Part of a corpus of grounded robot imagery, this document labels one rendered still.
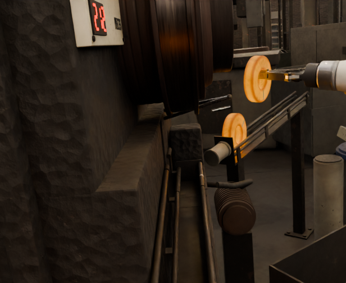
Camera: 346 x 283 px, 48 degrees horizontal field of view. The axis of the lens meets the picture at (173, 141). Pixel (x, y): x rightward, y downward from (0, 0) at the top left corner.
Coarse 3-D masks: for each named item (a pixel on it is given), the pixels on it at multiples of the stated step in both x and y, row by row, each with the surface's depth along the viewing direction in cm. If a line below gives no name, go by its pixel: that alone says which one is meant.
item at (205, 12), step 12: (192, 0) 72; (204, 0) 75; (192, 12) 73; (204, 12) 76; (204, 24) 76; (204, 36) 77; (204, 48) 79; (204, 60) 81; (204, 72) 80; (204, 84) 83; (204, 96) 89
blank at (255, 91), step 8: (256, 56) 130; (264, 56) 131; (248, 64) 128; (256, 64) 127; (264, 64) 131; (248, 72) 127; (256, 72) 127; (248, 80) 127; (256, 80) 128; (264, 80) 135; (248, 88) 128; (256, 88) 129; (264, 88) 134; (248, 96) 130; (256, 96) 130; (264, 96) 134
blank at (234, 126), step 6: (234, 114) 141; (240, 114) 144; (228, 120) 139; (234, 120) 139; (240, 120) 144; (228, 126) 138; (234, 126) 139; (240, 126) 145; (222, 132) 138; (228, 132) 137; (234, 132) 140; (240, 132) 146; (246, 132) 149; (234, 138) 140; (240, 138) 146; (234, 144) 140
